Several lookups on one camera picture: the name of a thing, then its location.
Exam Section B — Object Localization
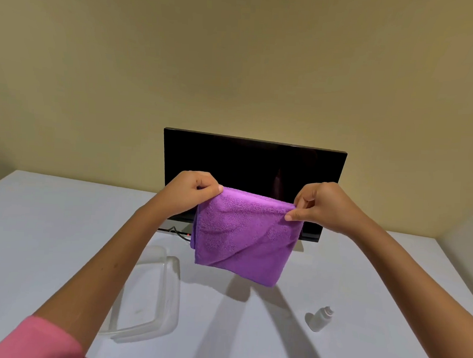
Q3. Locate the person's right hand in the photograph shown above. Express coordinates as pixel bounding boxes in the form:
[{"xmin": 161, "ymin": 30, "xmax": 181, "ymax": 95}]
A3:
[{"xmin": 283, "ymin": 179, "xmax": 371, "ymax": 238}]

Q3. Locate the person's left hand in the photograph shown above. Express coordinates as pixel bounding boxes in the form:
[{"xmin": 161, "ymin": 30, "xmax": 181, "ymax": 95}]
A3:
[{"xmin": 146, "ymin": 167, "xmax": 225, "ymax": 224}]

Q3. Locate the purple microfiber cloth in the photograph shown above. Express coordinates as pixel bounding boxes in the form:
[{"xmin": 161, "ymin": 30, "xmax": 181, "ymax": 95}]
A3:
[{"xmin": 187, "ymin": 184, "xmax": 307, "ymax": 290}]

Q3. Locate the black Dell monitor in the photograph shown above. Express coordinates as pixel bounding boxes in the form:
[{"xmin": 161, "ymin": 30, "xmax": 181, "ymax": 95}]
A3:
[{"xmin": 157, "ymin": 127, "xmax": 349, "ymax": 245}]

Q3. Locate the clear plastic container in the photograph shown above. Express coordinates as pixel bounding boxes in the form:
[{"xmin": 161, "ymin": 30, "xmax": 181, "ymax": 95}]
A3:
[{"xmin": 98, "ymin": 242, "xmax": 184, "ymax": 347}]

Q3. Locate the small white spray bottle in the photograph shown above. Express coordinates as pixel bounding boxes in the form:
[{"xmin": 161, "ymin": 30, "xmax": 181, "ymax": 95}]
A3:
[{"xmin": 309, "ymin": 305, "xmax": 335, "ymax": 334}]

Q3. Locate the person's left forearm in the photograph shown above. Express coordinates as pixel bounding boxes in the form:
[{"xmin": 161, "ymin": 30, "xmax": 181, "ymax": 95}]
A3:
[{"xmin": 30, "ymin": 198, "xmax": 171, "ymax": 357}]

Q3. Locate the person's right forearm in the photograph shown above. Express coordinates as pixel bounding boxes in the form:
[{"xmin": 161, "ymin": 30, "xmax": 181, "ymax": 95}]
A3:
[{"xmin": 337, "ymin": 217, "xmax": 473, "ymax": 358}]

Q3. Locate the pink shirt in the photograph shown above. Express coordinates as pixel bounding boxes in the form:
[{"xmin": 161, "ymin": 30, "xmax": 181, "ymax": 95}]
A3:
[{"xmin": 0, "ymin": 314, "xmax": 92, "ymax": 358}]

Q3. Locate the black cable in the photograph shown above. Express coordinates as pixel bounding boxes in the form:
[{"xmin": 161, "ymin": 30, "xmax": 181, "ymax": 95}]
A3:
[{"xmin": 168, "ymin": 225, "xmax": 193, "ymax": 243}]

